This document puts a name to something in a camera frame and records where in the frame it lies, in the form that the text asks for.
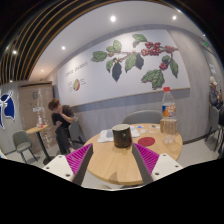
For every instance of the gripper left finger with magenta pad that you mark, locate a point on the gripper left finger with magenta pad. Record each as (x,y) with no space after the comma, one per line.
(73,166)

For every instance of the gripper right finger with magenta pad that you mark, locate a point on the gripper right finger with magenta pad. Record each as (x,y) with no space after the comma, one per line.
(153,166)

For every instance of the clear plastic water bottle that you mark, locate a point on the clear plastic water bottle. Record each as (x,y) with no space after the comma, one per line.
(169,116)

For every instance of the red round coaster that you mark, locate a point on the red round coaster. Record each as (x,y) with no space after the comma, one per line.
(146,141)

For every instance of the small round side table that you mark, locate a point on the small round side table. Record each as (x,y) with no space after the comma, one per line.
(37,131)

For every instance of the round wooden table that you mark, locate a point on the round wooden table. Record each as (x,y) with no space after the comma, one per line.
(118,165)

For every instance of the dark chair beside person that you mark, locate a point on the dark chair beside person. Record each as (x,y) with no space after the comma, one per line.
(74,132)

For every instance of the small clear glass cup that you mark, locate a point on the small clear glass cup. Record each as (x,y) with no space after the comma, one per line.
(153,129)

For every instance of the dark brown mug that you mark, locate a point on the dark brown mug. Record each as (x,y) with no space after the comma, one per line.
(122,135)

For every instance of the white papers on table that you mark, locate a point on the white papers on table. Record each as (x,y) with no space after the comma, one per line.
(107,135)

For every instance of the person in black clothes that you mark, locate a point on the person in black clothes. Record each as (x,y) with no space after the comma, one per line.
(62,117)

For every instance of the grey chair behind table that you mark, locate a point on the grey chair behind table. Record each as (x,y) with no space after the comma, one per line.
(143,116)

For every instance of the grey-green chair at left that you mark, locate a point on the grey-green chair at left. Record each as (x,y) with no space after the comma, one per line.
(22,143)

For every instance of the small bottle on side table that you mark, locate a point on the small bottle on side table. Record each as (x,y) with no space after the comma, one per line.
(40,123)

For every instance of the chair at right edge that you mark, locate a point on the chair at right edge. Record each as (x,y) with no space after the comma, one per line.
(214,126)

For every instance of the person with white cap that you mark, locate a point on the person with white cap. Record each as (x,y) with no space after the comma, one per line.
(215,96)

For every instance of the coffee plant wall mural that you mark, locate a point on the coffee plant wall mural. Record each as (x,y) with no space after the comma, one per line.
(118,60)

